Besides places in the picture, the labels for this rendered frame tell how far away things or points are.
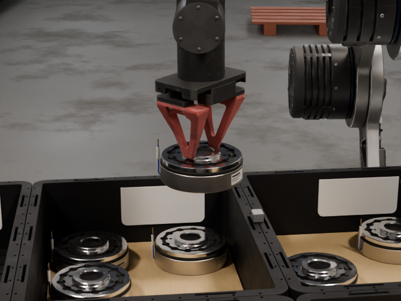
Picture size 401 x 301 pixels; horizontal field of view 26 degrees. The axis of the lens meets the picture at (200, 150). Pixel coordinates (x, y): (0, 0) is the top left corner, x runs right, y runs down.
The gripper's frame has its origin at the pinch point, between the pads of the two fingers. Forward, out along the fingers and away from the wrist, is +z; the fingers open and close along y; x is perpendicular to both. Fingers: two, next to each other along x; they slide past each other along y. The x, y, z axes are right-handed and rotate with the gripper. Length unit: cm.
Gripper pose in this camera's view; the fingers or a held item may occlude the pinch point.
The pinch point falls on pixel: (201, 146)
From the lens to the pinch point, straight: 108.3
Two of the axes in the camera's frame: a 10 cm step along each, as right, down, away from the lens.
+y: 6.4, -2.8, 7.2
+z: 0.1, 9.3, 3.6
